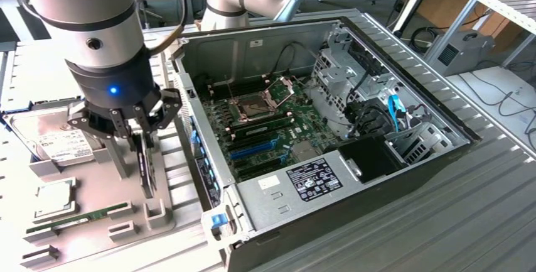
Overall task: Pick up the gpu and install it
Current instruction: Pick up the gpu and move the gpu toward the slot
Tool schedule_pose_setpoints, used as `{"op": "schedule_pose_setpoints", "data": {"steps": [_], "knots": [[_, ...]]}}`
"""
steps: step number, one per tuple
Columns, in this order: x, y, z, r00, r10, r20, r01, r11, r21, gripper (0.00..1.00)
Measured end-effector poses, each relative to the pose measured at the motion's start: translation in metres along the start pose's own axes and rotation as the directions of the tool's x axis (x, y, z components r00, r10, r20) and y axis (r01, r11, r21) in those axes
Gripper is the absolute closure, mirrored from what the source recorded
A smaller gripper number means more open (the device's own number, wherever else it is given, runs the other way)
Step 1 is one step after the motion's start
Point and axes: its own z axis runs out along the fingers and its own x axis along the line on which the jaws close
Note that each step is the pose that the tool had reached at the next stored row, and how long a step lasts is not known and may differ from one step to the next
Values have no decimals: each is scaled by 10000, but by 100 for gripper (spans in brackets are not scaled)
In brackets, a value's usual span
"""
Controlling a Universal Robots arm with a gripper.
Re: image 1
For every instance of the aluminium frame shelf table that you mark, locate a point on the aluminium frame shelf table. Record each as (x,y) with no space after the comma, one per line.
(508,3)

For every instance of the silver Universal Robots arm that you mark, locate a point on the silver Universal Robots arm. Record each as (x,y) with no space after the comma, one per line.
(84,2)

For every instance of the tall metal disk bay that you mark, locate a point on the tall metal disk bay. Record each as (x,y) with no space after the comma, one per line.
(341,72)

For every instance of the blue case latch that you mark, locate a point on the blue case latch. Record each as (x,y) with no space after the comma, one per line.
(219,221)

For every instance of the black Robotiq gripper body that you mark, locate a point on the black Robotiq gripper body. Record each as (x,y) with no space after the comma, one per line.
(112,77)

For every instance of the grey control box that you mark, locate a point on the grey control box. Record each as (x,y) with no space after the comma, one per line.
(464,52)

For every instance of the long black expansion slot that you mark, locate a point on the long black expansion slot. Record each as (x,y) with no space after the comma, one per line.
(255,164)
(261,172)
(251,141)

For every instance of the green RAM stick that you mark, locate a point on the green RAM stick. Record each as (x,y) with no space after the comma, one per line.
(75,220)
(259,130)

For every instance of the thin socket locking lever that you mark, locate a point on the thin socket locking lever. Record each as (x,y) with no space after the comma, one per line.
(229,91)

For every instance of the black office chair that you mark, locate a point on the black office chair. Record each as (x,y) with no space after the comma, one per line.
(147,13)

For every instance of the open black PC case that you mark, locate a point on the open black PC case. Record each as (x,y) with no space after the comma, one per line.
(376,209)

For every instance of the green Dell motherboard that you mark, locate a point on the green Dell motherboard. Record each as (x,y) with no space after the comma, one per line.
(293,137)

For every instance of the blue slot retention clip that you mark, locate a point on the blue slot retention clip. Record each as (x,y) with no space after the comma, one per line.
(211,175)
(192,136)
(203,153)
(215,187)

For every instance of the metal socket cover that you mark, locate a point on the metal socket cover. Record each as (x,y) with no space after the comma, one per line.
(287,80)

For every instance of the silver hard disk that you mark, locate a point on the silver hard disk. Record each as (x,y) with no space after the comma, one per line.
(55,140)

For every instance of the blue expansion slot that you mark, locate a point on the blue expansion slot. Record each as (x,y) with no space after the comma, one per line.
(249,152)

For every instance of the grey power supply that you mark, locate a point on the grey power supply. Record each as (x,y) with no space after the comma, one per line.
(268,203)

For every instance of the low metal disk bay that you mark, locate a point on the low metal disk bay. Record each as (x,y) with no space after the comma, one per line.
(423,133)

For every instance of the grey parts rack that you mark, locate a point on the grey parts rack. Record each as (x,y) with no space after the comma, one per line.
(92,190)

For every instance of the Nvidia graphics card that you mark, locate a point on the Nvidia graphics card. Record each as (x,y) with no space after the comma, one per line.
(147,171)

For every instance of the CPU socket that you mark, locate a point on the CPU socket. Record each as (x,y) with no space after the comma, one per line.
(251,108)

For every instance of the silver CPU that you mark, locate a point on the silver CPU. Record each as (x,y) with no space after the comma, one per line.
(52,199)

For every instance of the silver chipset heatsink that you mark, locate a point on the silver chipset heatsink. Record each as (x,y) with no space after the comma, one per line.
(305,152)

